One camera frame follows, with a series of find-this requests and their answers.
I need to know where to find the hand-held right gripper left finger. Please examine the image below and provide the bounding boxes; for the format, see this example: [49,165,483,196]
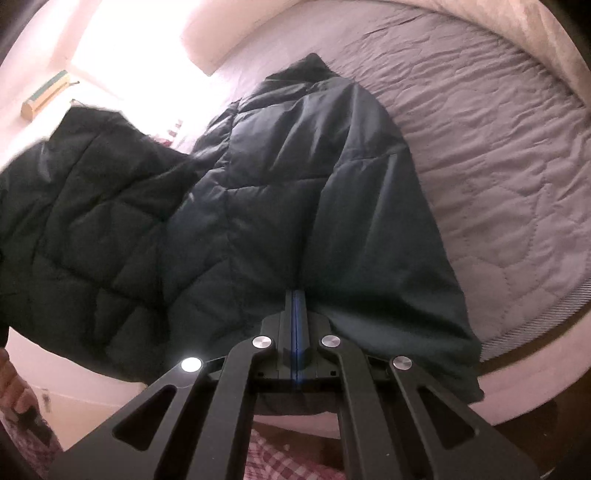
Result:
[46,289,295,480]

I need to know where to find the white headboard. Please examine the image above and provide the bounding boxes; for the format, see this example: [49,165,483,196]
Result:
[179,0,303,78]

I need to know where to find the grey quilted bedspread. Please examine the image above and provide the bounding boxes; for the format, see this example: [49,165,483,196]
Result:
[203,0,591,366]

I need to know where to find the pink plaid pajama pants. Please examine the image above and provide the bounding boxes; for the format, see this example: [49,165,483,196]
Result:
[0,406,347,480]

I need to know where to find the person's left hand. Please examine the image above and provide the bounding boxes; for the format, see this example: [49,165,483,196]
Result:
[0,347,30,416]

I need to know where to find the beige leaf print blanket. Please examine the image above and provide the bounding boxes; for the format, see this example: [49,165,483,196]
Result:
[406,0,591,77]

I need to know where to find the dark green quilted jacket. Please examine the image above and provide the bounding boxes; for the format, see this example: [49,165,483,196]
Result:
[0,52,485,416]

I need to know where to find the white mattress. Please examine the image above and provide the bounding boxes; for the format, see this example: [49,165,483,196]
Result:
[6,314,591,428]

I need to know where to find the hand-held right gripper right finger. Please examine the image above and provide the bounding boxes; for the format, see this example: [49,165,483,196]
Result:
[294,289,540,480]

